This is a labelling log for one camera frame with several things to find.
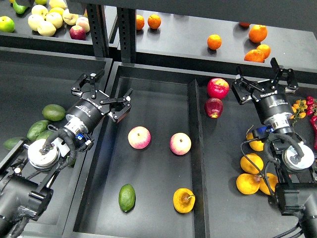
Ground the black shelf post left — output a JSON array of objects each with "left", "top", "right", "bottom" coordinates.
[{"left": 86, "top": 3, "right": 109, "bottom": 58}]

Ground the orange right small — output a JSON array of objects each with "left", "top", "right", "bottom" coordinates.
[{"left": 257, "top": 44, "right": 271, "bottom": 59}]

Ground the orange cherry tomato cluster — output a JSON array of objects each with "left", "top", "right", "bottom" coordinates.
[{"left": 291, "top": 99, "right": 308, "bottom": 126}]

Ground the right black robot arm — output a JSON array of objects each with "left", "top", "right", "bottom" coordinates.
[{"left": 231, "top": 58, "right": 317, "bottom": 238}]

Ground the red chili pepper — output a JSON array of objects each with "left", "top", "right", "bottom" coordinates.
[{"left": 310, "top": 116, "right": 317, "bottom": 150}]

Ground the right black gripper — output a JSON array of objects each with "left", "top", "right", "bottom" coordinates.
[{"left": 231, "top": 58, "right": 299, "bottom": 124}]

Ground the orange shelf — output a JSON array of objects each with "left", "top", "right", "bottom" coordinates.
[
  {"left": 207, "top": 34, "right": 222, "bottom": 50},
  {"left": 148, "top": 14, "right": 161, "bottom": 30}
]

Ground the red apple on shelf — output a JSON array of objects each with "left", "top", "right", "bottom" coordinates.
[{"left": 69, "top": 25, "right": 86, "bottom": 40}]

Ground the pale yellow pear centre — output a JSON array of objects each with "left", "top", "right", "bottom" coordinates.
[{"left": 46, "top": 12, "right": 63, "bottom": 29}]

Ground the pink apple left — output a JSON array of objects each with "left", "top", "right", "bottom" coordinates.
[{"left": 128, "top": 126, "right": 151, "bottom": 149}]

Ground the yellow pear with stem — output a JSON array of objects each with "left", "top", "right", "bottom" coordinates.
[{"left": 246, "top": 125, "right": 264, "bottom": 152}]

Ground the pale yellow pear front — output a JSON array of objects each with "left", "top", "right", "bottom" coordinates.
[{"left": 37, "top": 21, "right": 56, "bottom": 37}]

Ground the black shelf post right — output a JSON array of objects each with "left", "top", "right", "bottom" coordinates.
[{"left": 117, "top": 7, "right": 136, "bottom": 63}]

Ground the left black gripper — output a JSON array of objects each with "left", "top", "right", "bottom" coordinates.
[{"left": 66, "top": 69, "right": 133, "bottom": 131}]

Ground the pink peach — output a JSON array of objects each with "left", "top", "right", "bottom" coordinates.
[{"left": 76, "top": 16, "right": 90, "bottom": 33}]

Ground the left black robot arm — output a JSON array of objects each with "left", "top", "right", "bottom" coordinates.
[{"left": 0, "top": 70, "right": 132, "bottom": 238}]

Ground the large orange top right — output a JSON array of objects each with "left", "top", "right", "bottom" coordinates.
[{"left": 249, "top": 24, "right": 268, "bottom": 43}]

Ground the pink apple right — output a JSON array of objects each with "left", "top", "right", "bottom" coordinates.
[{"left": 169, "top": 132, "right": 191, "bottom": 156}]

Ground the yellow lemon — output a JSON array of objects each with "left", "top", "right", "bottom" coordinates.
[{"left": 49, "top": 7, "right": 64, "bottom": 16}]

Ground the pale yellow pear right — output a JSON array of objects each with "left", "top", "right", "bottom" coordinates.
[{"left": 62, "top": 8, "right": 79, "bottom": 26}]

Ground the red cherry tomato cluster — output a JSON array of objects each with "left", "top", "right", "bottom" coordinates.
[{"left": 306, "top": 96, "right": 317, "bottom": 116}]

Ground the pale yellow pear left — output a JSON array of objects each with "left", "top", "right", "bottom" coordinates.
[{"left": 28, "top": 14, "right": 44, "bottom": 32}]

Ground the bright red apple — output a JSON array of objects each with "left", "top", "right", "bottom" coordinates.
[{"left": 207, "top": 78, "right": 229, "bottom": 99}]

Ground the orange front right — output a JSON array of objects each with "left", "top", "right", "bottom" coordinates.
[{"left": 244, "top": 49, "right": 265, "bottom": 62}]

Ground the orange behind post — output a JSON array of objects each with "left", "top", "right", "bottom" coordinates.
[{"left": 136, "top": 14, "right": 145, "bottom": 31}]

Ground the pink apple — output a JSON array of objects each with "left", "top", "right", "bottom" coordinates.
[
  {"left": 128, "top": 126, "right": 151, "bottom": 149},
  {"left": 169, "top": 132, "right": 191, "bottom": 156}
]

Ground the orange left shelf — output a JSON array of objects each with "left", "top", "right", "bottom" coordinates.
[{"left": 148, "top": 14, "right": 161, "bottom": 30}]

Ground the orange hidden under shelf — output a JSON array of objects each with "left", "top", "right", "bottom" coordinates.
[{"left": 239, "top": 22, "right": 251, "bottom": 27}]

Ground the dark red apple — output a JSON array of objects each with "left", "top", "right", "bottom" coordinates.
[{"left": 205, "top": 98, "right": 223, "bottom": 119}]

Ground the black shelf post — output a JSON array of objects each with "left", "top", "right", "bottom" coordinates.
[
  {"left": 86, "top": 3, "right": 109, "bottom": 58},
  {"left": 117, "top": 7, "right": 136, "bottom": 63}
]

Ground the orange centre shelf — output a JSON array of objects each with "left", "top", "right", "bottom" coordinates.
[{"left": 207, "top": 34, "right": 222, "bottom": 50}]

